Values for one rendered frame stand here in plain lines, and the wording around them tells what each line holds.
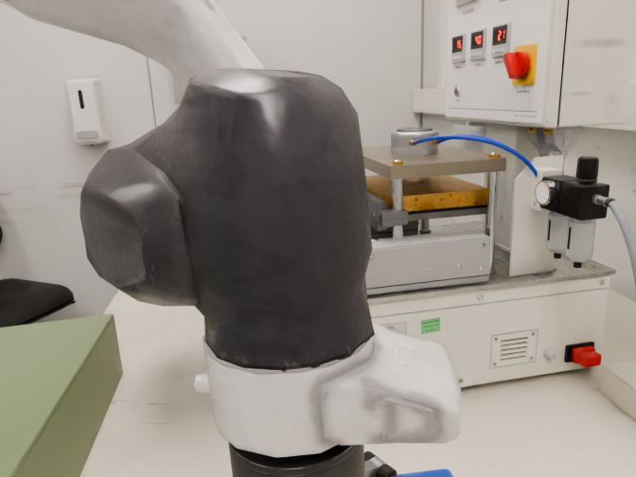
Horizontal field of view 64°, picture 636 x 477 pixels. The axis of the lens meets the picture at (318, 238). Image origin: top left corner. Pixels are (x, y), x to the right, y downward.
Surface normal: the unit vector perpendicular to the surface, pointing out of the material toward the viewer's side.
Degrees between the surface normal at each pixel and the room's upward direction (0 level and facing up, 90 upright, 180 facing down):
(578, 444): 0
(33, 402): 2
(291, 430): 91
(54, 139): 90
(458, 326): 90
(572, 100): 90
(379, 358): 15
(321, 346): 80
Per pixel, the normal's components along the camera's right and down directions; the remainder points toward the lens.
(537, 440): -0.04, -0.96
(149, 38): -0.09, 0.85
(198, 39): -0.31, 0.18
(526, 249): 0.20, 0.26
